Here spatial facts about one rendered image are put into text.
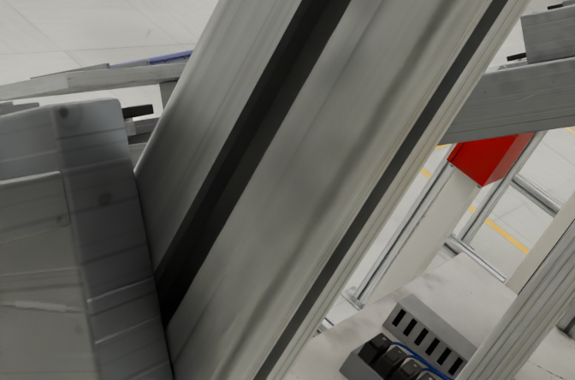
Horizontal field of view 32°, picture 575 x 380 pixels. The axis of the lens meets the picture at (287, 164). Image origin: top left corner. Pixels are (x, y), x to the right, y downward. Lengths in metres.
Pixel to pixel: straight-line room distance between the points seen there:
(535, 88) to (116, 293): 0.78
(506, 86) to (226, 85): 0.78
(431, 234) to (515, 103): 1.23
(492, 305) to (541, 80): 0.77
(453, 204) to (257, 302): 1.94
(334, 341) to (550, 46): 0.53
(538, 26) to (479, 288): 0.77
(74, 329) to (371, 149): 0.06
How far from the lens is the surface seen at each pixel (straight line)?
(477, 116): 0.96
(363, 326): 1.38
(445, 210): 2.13
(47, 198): 0.18
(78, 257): 0.18
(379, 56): 0.17
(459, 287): 1.64
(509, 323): 0.95
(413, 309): 1.40
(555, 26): 0.98
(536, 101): 0.94
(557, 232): 2.50
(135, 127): 1.14
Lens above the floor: 1.30
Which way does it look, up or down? 24 degrees down
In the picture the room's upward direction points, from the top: 30 degrees clockwise
